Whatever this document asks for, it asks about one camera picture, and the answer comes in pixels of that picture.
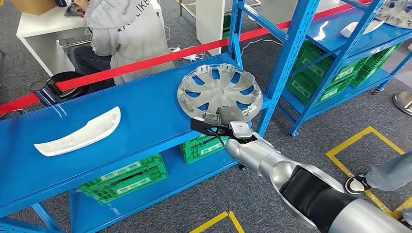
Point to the dark blue cup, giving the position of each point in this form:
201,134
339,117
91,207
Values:
61,2

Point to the silver wheel hubcap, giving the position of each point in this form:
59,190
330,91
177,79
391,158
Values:
396,13
222,86

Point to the blue metal shelf rack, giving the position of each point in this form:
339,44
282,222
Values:
128,106
328,32

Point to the green plastic crate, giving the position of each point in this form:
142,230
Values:
305,51
227,25
363,75
383,54
193,157
190,142
154,180
90,183
299,88

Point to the white power strip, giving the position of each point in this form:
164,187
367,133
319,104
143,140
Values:
190,58

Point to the chrome round stand base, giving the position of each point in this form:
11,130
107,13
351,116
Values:
404,103

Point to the person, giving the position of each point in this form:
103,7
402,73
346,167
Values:
389,173
128,32

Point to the cardboard box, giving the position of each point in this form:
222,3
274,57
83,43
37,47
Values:
32,6

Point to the red barrier belt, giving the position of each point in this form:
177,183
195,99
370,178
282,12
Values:
145,63

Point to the white curved plastic part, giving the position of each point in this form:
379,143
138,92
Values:
349,30
80,135

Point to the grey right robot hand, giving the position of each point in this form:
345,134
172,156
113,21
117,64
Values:
231,114

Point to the black camera bracket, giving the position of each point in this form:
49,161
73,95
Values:
201,126

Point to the white desk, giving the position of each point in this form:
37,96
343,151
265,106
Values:
42,29

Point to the black stanchion post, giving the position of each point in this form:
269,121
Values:
42,88

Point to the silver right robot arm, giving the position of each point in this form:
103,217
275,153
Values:
251,151

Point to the white pillar panel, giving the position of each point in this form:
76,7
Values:
209,25

